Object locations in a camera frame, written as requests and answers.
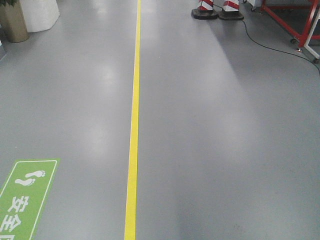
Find red white traffic cone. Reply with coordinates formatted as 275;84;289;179
191;0;218;20
218;0;244;21

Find green floor safety sign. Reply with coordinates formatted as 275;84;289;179
0;158;60;240

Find gold cylindrical planter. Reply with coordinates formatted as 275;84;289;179
0;0;29;43

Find black cable on floor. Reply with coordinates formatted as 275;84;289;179
213;3;320;76

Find red metal cart frame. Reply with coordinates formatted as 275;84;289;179
260;0;320;64

